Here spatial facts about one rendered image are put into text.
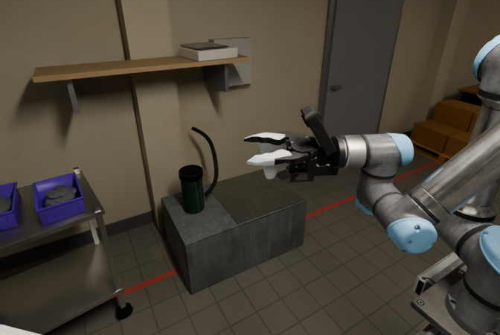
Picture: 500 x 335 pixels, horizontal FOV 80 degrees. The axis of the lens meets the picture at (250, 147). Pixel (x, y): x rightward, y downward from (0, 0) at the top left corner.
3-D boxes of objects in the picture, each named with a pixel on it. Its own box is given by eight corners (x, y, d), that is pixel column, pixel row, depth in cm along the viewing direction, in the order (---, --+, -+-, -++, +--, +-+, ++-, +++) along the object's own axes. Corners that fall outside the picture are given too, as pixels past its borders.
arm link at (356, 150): (369, 146, 62) (354, 126, 68) (347, 147, 61) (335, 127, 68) (361, 175, 66) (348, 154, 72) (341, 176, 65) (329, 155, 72)
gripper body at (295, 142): (287, 183, 65) (341, 180, 66) (290, 150, 60) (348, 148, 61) (281, 162, 72) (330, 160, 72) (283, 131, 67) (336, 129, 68)
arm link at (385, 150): (411, 176, 66) (420, 141, 62) (362, 178, 65) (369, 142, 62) (393, 159, 73) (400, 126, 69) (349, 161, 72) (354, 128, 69)
